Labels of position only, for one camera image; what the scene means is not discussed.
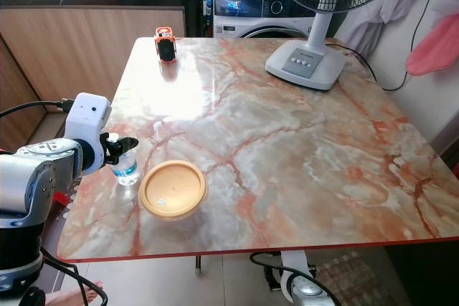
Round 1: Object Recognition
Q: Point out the small clear water bottle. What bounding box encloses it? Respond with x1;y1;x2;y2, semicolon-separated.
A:
113;147;141;186

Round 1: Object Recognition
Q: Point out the round container with orange lid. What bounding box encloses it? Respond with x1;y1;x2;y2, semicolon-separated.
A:
138;161;207;221

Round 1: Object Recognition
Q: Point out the red plastic stool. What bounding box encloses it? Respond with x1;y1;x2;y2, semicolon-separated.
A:
52;177;78;214

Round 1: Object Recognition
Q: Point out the small orange black device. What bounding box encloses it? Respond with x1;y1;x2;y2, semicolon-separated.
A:
155;27;178;63

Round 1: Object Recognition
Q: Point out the bare person foot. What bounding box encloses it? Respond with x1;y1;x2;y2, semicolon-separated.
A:
43;282;105;306

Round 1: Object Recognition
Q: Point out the grey front-load washing machine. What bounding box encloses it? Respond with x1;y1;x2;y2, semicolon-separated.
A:
212;0;323;39

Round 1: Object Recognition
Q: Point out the white standing fan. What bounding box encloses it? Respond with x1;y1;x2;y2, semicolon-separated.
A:
265;0;413;92

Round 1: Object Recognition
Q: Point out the brown patterned floor mat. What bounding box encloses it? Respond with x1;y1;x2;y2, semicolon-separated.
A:
312;249;395;306

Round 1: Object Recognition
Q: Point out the pink cloth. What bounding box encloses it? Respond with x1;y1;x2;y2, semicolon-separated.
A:
405;12;459;76

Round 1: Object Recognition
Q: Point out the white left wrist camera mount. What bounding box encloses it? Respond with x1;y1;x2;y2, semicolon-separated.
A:
63;92;112;145

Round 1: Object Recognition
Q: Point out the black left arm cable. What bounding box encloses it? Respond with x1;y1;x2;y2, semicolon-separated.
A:
0;100;76;117

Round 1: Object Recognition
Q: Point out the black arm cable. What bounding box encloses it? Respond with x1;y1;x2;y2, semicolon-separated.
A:
0;100;76;117
250;252;302;300

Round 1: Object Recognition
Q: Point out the black robot waist cable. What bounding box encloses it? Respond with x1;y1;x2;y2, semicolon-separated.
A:
43;249;108;306

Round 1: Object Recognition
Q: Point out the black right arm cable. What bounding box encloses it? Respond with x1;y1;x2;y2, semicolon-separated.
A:
250;252;302;300

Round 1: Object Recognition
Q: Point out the black fan power cable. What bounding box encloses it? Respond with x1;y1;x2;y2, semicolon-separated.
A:
326;0;435;93

